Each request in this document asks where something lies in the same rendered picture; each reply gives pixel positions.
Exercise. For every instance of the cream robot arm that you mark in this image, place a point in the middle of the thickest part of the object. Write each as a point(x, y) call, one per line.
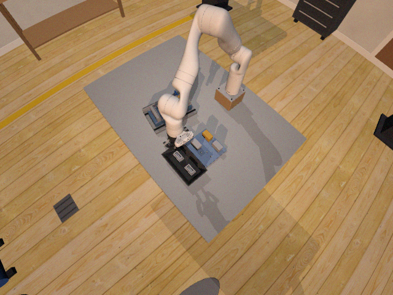
point(217, 22)

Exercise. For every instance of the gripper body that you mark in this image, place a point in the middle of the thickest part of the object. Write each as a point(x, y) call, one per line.
point(171, 139)

